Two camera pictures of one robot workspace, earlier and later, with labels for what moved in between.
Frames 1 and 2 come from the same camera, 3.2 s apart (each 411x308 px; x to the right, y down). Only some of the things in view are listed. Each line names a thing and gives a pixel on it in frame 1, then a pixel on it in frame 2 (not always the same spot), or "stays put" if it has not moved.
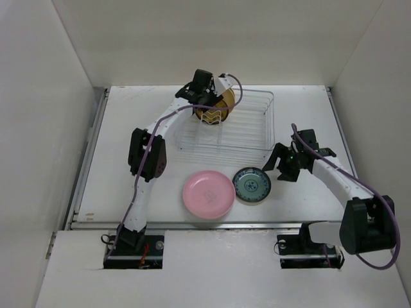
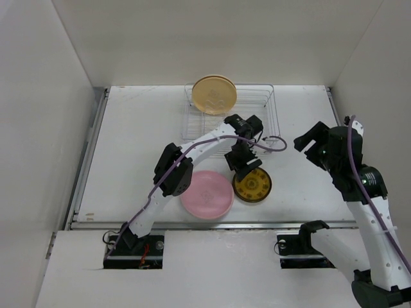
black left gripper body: (209, 95) → (243, 154)
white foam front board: (212, 269) stays put
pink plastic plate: (209, 194) stays put
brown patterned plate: (213, 117) → (254, 187)
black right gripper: (281, 151) → (316, 133)
